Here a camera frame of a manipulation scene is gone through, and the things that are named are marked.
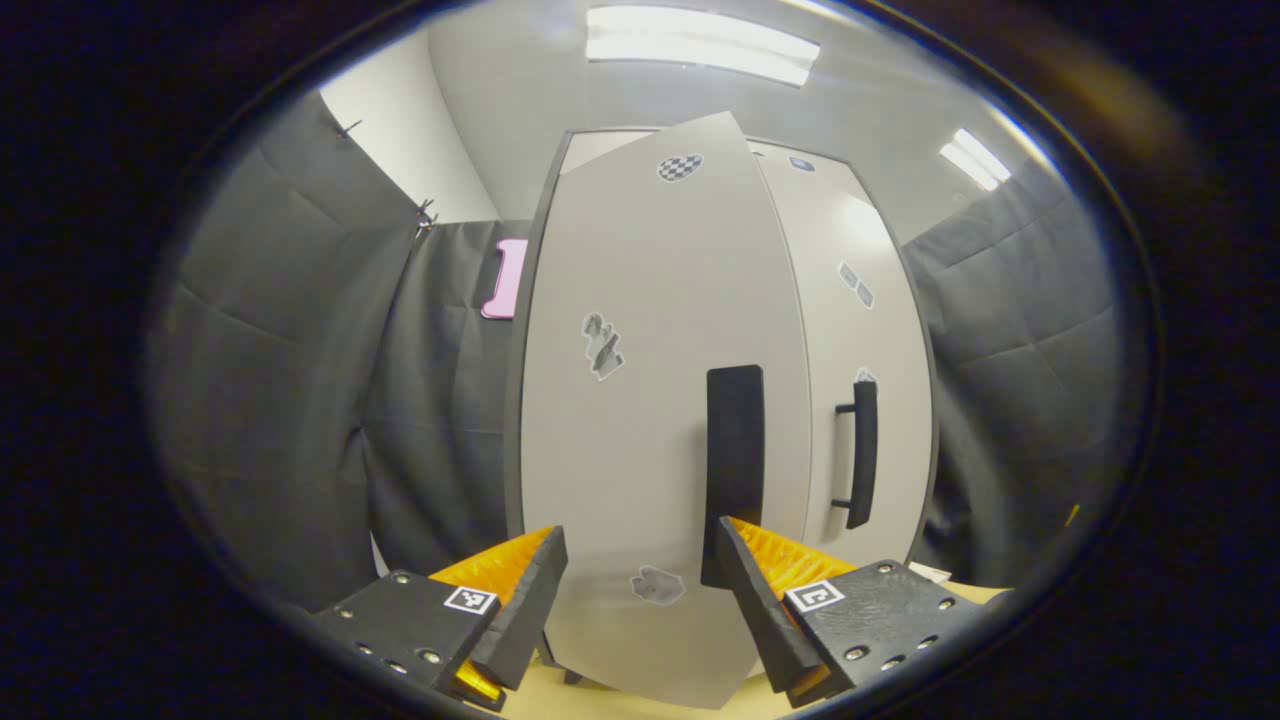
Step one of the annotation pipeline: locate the large ceiling light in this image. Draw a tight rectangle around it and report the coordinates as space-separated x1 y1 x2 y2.
585 5 821 88

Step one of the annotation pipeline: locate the small ceiling light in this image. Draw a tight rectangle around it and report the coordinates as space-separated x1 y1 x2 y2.
940 128 1013 191

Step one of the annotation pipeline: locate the black right door handle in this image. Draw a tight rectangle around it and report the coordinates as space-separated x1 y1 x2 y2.
832 380 879 531

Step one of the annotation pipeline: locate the grey cabinet door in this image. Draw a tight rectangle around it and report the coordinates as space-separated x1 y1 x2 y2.
520 112 813 711
748 140 937 567

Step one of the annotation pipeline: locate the black door handle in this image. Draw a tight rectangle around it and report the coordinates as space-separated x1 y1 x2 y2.
832 380 879 531
700 365 766 589

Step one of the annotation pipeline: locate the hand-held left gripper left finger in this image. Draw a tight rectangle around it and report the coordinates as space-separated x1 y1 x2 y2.
310 525 569 713

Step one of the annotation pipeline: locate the black left door handle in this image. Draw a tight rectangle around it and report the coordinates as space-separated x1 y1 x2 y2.
700 365 766 589

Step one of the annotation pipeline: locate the grey cabinet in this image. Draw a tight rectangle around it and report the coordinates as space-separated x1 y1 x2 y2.
503 125 941 691

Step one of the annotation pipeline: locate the black backdrop cloth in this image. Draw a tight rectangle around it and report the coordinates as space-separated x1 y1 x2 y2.
362 218 531 577

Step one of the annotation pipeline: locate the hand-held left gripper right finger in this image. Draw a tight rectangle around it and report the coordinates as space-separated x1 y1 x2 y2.
715 516 986 709

